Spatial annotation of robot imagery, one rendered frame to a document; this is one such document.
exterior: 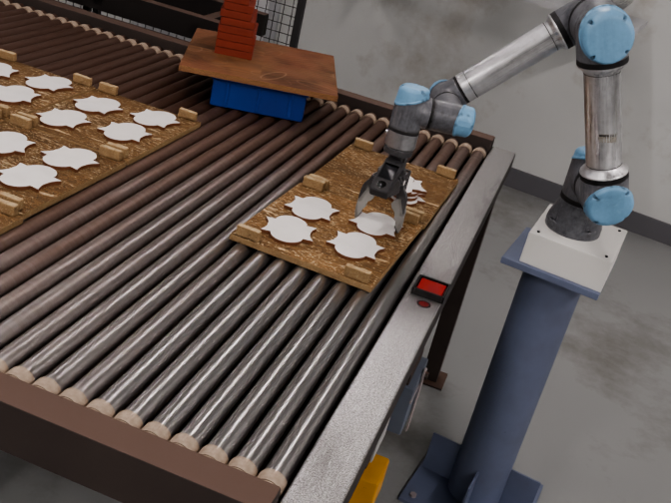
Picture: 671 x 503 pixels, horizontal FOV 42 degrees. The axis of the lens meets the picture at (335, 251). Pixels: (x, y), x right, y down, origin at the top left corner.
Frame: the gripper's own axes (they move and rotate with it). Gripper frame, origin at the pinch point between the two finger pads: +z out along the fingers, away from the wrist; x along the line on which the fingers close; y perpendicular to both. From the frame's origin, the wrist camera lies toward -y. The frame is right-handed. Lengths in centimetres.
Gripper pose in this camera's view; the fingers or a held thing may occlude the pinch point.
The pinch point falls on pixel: (375, 224)
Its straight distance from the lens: 217.5
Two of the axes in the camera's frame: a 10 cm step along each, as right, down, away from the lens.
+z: -2.2, 8.8, 4.2
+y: 3.5, -3.3, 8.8
